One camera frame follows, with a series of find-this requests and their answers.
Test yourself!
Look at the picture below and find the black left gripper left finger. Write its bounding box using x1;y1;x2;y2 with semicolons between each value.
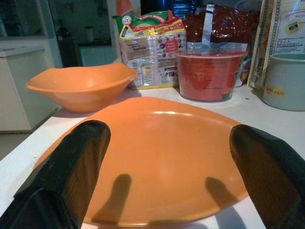
0;120;112;229

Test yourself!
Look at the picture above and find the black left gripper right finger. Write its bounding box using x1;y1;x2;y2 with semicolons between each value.
229;124;305;229

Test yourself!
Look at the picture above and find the orange plate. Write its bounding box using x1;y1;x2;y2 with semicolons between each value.
34;96;250;227

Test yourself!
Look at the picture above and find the orange bowl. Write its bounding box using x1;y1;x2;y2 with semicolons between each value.
25;62;139;113

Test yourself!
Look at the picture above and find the white floor cabinet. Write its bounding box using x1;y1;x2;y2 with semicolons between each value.
0;42;59;134

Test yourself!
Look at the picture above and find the pale green mug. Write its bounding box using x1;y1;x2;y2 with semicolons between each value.
262;53;305;112

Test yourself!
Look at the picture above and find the red cup noodle tub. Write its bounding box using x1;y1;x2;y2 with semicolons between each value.
175;42;248;103

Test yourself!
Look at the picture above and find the cream rice bag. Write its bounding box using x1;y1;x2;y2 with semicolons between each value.
246;0;305;90

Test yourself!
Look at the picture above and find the instant noodle multipack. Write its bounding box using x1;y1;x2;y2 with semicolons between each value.
112;10;186;90

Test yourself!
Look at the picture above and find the dark red snack bag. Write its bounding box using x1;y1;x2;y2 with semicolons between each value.
184;3;260;88

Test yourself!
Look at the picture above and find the orange plastic object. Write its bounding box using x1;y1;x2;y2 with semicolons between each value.
116;0;133;16

